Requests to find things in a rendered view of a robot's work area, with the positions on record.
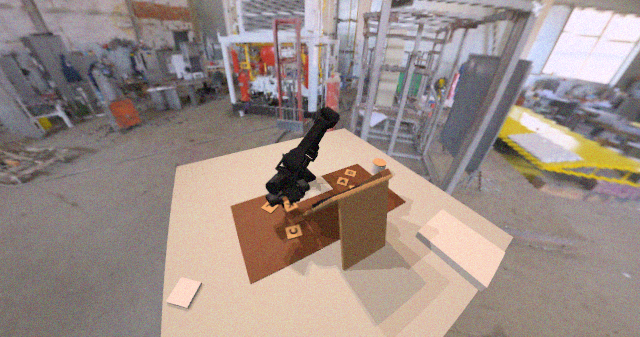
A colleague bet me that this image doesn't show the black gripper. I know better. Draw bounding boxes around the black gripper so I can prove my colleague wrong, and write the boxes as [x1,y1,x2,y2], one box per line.
[266,179,310,207]

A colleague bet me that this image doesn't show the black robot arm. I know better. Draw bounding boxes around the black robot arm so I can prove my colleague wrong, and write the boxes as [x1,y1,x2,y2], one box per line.
[266,106,340,204]

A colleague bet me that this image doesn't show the pale pink flat card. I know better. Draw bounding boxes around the pale pink flat card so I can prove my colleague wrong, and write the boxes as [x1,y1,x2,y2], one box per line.
[166,277,202,309]

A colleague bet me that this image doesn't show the wooden a-frame board stand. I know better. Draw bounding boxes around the wooden a-frame board stand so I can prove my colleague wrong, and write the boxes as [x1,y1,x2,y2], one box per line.
[303,169,393,270]

